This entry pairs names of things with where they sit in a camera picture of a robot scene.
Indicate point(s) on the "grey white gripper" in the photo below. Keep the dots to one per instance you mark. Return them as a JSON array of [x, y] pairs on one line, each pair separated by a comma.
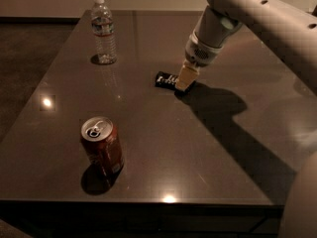
[[199, 54]]

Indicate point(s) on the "black rxbar chocolate bar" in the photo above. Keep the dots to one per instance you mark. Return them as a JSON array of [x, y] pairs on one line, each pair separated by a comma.
[[168, 81]]

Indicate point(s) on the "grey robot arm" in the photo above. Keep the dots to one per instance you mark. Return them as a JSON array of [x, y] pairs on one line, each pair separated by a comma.
[[291, 35]]

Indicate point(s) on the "clear plastic water bottle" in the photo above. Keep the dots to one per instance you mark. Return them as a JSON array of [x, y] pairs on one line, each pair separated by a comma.
[[103, 29]]

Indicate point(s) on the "red soda can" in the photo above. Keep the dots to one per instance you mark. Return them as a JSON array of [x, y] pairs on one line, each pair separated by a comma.
[[100, 139]]

